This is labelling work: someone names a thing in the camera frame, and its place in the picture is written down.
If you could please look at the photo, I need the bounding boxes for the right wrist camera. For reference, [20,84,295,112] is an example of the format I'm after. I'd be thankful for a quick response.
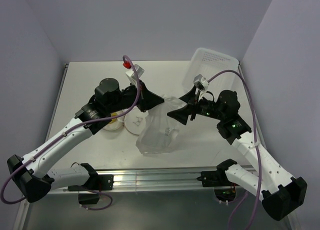
[193,74,209,93]

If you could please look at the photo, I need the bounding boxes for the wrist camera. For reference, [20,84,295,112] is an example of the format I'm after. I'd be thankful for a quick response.
[193,74,209,93]
[121,61,146,85]

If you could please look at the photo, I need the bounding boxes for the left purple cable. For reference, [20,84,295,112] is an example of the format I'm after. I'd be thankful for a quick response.
[0,55,143,211]

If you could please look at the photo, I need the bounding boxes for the white bra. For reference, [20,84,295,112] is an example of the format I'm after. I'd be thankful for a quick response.
[135,95,186,155]

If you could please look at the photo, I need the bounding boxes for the aluminium mounting rail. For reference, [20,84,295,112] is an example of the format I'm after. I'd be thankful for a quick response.
[88,167,217,193]

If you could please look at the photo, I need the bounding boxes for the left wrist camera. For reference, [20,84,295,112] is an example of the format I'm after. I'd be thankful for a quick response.
[121,61,146,85]

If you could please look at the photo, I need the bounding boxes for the white mesh laundry bag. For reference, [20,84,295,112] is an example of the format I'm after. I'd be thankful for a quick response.
[103,107,149,136]

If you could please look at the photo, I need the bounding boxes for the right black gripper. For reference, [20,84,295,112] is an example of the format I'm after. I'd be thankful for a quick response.
[167,85,225,125]

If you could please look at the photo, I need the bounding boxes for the white plastic tray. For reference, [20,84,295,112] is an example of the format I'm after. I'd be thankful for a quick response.
[182,48,239,96]

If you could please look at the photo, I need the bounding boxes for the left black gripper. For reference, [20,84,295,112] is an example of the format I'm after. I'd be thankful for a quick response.
[106,79,164,114]

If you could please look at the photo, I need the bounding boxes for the yellow bra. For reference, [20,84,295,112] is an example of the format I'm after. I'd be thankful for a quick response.
[110,112,119,122]

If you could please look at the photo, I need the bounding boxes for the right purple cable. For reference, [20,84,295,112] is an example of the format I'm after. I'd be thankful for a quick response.
[207,69,263,228]

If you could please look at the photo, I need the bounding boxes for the purple cable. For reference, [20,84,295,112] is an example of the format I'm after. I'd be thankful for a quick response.
[0,55,143,211]
[207,69,263,228]

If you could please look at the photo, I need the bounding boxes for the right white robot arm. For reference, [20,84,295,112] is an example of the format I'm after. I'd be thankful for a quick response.
[167,87,308,221]

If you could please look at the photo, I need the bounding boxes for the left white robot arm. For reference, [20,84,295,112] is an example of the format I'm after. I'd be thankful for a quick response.
[7,78,164,203]

